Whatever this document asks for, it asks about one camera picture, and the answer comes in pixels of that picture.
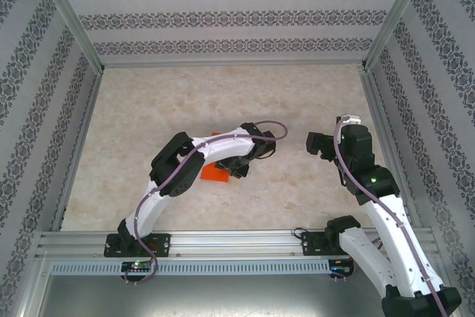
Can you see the aluminium frame beam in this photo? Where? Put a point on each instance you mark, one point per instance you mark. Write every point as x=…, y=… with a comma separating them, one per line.
x=234, y=64

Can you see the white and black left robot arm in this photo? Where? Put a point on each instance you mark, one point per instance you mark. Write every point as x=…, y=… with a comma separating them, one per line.
x=185, y=179

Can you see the grey metal tray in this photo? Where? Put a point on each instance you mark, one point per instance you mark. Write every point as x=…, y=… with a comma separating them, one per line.
x=237, y=298

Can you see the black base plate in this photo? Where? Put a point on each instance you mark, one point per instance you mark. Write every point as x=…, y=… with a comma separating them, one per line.
x=163, y=244
x=310, y=244

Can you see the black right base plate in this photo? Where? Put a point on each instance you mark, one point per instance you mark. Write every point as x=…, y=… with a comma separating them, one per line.
x=310, y=244

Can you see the aluminium frame post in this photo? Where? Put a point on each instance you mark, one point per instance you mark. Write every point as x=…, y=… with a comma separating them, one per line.
x=31, y=287
x=439, y=272
x=399, y=12
x=67, y=12

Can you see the right circuit board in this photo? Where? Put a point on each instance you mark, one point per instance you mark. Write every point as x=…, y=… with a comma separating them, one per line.
x=339, y=267

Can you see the aluminium mounting rail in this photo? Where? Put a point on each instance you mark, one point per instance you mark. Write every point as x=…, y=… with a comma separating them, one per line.
x=237, y=242

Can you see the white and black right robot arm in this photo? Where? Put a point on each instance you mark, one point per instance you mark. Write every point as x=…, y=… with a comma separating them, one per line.
x=363, y=250

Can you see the aluminium table edge rail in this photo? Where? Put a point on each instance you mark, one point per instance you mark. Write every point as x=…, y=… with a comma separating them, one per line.
x=79, y=146
x=384, y=124

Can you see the left circuit board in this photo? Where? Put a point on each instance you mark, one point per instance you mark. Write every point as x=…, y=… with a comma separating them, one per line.
x=137, y=265

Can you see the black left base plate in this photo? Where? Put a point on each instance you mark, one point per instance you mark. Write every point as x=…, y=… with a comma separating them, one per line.
x=163, y=244

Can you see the circuit board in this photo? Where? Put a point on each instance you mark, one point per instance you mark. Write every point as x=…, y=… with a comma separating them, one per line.
x=339, y=267
x=137, y=265

